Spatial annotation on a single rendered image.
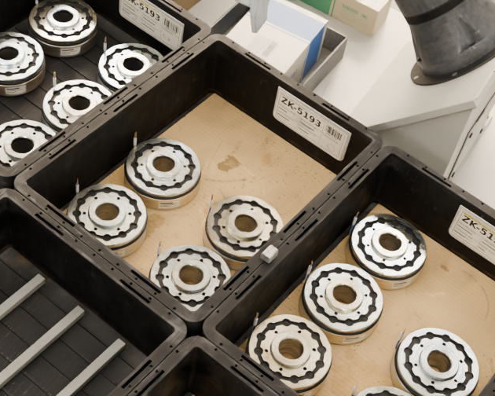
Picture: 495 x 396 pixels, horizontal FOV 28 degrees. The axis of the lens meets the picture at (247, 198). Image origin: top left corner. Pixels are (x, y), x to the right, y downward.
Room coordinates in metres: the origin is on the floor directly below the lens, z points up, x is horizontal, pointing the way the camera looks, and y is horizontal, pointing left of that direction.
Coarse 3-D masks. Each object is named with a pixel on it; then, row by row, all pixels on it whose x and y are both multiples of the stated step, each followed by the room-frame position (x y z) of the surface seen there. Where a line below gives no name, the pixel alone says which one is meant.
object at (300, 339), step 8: (280, 336) 0.63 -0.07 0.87; (288, 336) 0.63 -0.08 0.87; (296, 336) 0.64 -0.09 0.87; (272, 344) 0.62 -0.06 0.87; (304, 344) 0.63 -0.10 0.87; (272, 352) 0.61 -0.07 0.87; (304, 352) 0.62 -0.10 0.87; (280, 360) 0.60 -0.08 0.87; (288, 360) 0.60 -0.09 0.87; (296, 360) 0.60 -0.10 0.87; (304, 360) 0.61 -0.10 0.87
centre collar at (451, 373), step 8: (432, 344) 0.67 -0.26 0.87; (424, 352) 0.65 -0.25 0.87; (432, 352) 0.66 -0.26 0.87; (440, 352) 0.66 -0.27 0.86; (448, 352) 0.66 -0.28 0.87; (424, 360) 0.64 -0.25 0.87; (456, 360) 0.65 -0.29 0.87; (424, 368) 0.63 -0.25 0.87; (456, 368) 0.64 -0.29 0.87; (432, 376) 0.62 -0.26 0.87; (440, 376) 0.62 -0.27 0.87; (448, 376) 0.62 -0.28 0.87
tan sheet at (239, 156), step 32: (192, 128) 0.97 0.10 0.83; (224, 128) 0.98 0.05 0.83; (256, 128) 1.00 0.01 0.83; (224, 160) 0.92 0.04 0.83; (256, 160) 0.93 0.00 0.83; (288, 160) 0.95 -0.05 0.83; (224, 192) 0.86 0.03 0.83; (256, 192) 0.88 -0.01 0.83; (288, 192) 0.89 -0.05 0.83; (160, 224) 0.79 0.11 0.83; (192, 224) 0.80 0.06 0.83; (128, 256) 0.73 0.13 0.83
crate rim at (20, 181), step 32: (256, 64) 1.02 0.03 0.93; (128, 96) 0.91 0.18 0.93; (96, 128) 0.84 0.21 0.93; (352, 128) 0.94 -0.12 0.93; (352, 160) 0.88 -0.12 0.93; (32, 192) 0.72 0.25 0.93; (320, 192) 0.81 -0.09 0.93; (64, 224) 0.68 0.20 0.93; (288, 224) 0.75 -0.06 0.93; (256, 256) 0.69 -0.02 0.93; (160, 288) 0.62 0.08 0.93; (224, 288) 0.64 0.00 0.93; (192, 320) 0.59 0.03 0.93
